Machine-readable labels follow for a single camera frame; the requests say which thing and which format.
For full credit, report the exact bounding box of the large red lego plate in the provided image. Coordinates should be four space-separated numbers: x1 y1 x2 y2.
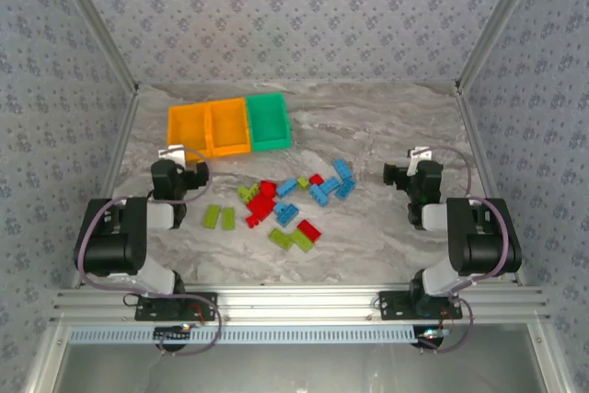
249 193 278 221

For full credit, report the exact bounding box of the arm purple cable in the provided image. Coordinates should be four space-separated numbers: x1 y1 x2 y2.
75 147 225 357
413 144 512 355

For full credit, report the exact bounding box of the black controller board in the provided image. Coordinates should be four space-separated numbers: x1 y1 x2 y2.
153 325 193 353
415 326 451 352

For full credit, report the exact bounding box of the aluminium frame leg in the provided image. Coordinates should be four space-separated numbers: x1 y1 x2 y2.
22 323 70 393
526 323 576 393

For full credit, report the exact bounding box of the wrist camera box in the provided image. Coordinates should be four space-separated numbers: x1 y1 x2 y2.
408 145 434 174
157 144 186 165

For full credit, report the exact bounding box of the front aluminium frame rail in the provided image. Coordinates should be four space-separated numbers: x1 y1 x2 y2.
49 285 552 326

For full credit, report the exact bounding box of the aluminium frame post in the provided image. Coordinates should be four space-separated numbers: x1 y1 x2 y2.
454 0 549 95
45 0 141 95

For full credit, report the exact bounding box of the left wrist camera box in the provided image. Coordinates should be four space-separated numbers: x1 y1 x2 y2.
157 144 186 165

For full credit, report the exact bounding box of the orange plastic bin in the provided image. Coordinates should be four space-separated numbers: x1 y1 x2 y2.
209 98 253 158
167 102 214 165

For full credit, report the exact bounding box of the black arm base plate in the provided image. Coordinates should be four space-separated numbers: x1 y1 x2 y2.
134 290 219 322
377 290 464 320

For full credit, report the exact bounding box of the aluminium side rail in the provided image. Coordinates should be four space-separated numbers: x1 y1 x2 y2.
456 88 526 287
71 88 142 289

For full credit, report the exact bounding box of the green plastic bin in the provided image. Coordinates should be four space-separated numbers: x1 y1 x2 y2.
245 92 294 154

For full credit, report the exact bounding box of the slotted grey cable duct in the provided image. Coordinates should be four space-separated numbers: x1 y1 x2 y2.
67 324 418 345

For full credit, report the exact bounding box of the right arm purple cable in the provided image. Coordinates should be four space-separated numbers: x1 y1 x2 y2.
413 144 512 355

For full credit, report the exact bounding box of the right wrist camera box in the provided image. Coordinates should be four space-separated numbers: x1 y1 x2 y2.
408 145 434 174

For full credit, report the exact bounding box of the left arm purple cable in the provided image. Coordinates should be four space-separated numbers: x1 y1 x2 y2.
75 147 225 357

